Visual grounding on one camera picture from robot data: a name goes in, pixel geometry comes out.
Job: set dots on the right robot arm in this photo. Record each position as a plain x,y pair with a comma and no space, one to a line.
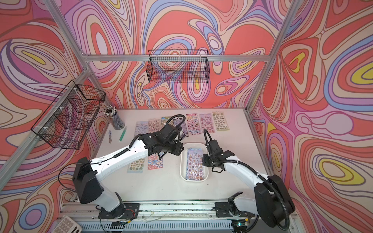
271,201

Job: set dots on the dark bonbon drop sticker sheet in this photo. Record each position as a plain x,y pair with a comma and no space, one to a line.
176,121

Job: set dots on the black wire basket left wall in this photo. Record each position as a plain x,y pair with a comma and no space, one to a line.
72,114

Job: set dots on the purple pink sticker sheet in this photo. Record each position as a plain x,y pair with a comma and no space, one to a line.
206,121

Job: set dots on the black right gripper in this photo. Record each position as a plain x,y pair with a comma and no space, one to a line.
205,162

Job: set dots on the green panda sticker sheet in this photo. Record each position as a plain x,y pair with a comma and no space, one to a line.
165,119

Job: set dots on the green frog sticker sheet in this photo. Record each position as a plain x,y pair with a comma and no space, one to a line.
136,166

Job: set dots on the black wire basket wall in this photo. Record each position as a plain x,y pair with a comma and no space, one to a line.
72,114
178,66

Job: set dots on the white plastic storage box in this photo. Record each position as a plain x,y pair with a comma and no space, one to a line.
184,158

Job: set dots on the blue grey pen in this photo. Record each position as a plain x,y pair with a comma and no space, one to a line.
109,137

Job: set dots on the green beige sticker sheet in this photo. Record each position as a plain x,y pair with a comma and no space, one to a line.
220,121

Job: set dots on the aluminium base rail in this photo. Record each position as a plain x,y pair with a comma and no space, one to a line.
206,216

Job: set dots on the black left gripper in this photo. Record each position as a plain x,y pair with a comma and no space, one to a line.
178,151

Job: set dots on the green marker pen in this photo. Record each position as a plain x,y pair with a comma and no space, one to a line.
123,134

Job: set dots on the pink food sticker sheet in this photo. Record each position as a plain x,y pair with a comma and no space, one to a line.
154,125

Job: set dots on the mesh pen cup with pens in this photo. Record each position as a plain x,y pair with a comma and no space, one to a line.
112,113

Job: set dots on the pink cat sticker sheet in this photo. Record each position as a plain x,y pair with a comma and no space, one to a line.
193,124

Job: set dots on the black wire basket back wall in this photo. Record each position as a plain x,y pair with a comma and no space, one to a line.
178,66

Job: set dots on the light blue sticker sheet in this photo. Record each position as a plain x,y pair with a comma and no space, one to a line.
142,127

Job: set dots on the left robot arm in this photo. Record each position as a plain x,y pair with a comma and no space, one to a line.
89,174

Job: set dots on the white keypad device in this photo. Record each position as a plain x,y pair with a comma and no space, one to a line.
67,225

